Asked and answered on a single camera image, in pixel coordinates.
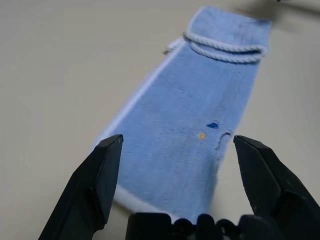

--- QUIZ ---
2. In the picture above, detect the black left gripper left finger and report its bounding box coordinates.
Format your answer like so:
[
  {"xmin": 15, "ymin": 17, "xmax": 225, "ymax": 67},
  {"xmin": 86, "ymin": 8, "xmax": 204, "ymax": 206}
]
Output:
[{"xmin": 37, "ymin": 133, "xmax": 124, "ymax": 240}]

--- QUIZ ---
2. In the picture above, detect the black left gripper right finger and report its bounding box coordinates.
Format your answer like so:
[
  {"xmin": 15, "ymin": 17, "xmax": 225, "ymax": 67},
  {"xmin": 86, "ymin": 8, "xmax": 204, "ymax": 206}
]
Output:
[{"xmin": 232, "ymin": 134, "xmax": 320, "ymax": 240}]

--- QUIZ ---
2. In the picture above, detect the light blue towel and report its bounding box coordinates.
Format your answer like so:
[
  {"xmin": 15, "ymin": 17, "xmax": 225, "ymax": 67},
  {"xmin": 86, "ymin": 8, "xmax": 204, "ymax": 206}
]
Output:
[{"xmin": 89, "ymin": 6, "xmax": 273, "ymax": 219}]

